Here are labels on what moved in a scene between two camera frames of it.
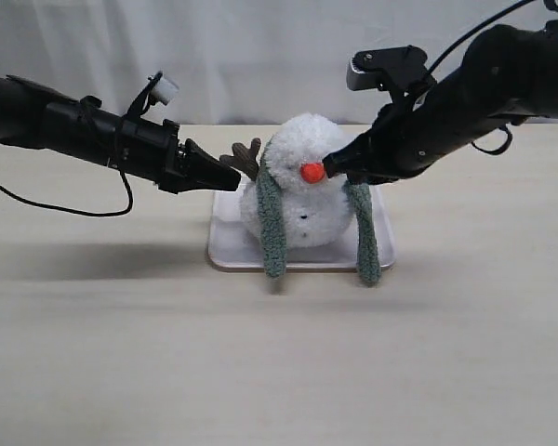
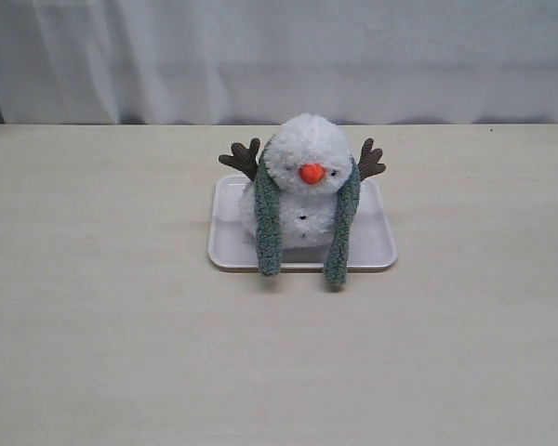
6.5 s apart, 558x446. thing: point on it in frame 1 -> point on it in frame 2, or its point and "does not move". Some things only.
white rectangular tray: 232,248 does not move
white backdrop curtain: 237,62 does not move
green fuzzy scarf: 358,196 -> 268,209
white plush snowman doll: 314,205 does not move
